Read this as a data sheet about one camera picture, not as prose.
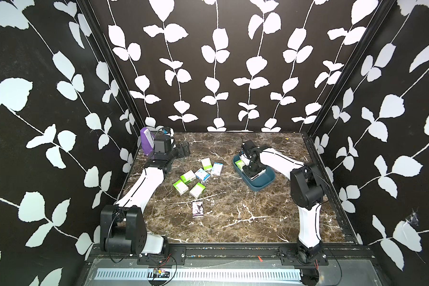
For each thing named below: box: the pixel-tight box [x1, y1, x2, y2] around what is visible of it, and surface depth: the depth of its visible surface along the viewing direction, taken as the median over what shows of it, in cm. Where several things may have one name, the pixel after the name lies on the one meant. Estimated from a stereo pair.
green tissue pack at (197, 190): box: [189, 182, 207, 200], surface depth 93 cm
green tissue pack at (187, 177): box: [179, 169, 197, 185], surface depth 99 cm
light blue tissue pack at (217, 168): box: [210, 162, 224, 176], surface depth 103 cm
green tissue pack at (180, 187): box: [172, 179, 189, 196], surface depth 95 cm
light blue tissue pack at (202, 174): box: [194, 168, 211, 182], surface depth 100 cm
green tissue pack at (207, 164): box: [200, 157, 213, 171], surface depth 103 cm
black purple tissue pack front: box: [191, 200, 205, 218], surface depth 86 cm
